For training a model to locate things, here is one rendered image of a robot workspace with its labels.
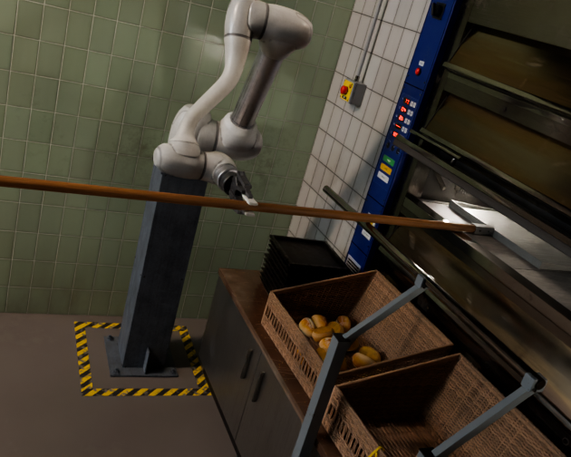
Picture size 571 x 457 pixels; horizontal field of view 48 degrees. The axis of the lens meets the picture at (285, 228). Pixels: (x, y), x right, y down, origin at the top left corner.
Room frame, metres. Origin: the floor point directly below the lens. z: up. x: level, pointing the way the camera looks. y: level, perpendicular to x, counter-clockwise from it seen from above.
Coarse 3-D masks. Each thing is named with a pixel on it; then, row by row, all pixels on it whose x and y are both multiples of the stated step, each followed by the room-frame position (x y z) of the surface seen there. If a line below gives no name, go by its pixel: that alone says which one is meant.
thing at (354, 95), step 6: (348, 84) 3.07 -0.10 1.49; (354, 84) 3.03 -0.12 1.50; (360, 84) 3.04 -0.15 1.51; (348, 90) 3.05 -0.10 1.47; (354, 90) 3.03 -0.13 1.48; (360, 90) 3.05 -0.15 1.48; (342, 96) 3.09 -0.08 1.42; (348, 96) 3.04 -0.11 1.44; (354, 96) 3.04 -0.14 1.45; (360, 96) 3.05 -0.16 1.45; (348, 102) 3.03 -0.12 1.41; (354, 102) 3.04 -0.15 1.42; (360, 102) 3.06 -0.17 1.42
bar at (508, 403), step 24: (384, 240) 1.99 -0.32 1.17; (408, 264) 1.85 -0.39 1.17; (432, 288) 1.73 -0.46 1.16; (384, 312) 1.73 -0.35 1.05; (456, 312) 1.62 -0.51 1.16; (336, 336) 1.67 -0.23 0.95; (480, 336) 1.52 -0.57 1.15; (336, 360) 1.66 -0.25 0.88; (528, 384) 1.34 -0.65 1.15; (312, 408) 1.67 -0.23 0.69; (504, 408) 1.32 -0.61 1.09; (312, 432) 1.66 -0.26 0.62; (432, 456) 1.25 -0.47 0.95
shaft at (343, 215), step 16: (0, 176) 1.57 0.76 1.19; (64, 192) 1.64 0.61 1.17; (80, 192) 1.65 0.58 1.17; (96, 192) 1.67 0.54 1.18; (112, 192) 1.70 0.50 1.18; (128, 192) 1.72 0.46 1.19; (144, 192) 1.74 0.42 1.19; (160, 192) 1.77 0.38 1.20; (224, 208) 1.86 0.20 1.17; (240, 208) 1.88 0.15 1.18; (256, 208) 1.90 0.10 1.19; (272, 208) 1.93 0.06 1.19; (288, 208) 1.96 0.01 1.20; (304, 208) 1.99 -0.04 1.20; (400, 224) 2.16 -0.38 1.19; (416, 224) 2.19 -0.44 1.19; (432, 224) 2.23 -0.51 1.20; (448, 224) 2.26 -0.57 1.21; (464, 224) 2.31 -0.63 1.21
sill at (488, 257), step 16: (416, 208) 2.49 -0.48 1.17; (448, 240) 2.28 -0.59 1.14; (464, 240) 2.21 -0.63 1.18; (480, 256) 2.12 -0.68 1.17; (496, 272) 2.04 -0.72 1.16; (512, 272) 2.02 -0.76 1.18; (512, 288) 1.96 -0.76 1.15; (528, 288) 1.91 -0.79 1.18; (544, 304) 1.84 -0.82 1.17; (560, 304) 1.85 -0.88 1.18; (560, 320) 1.77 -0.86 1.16
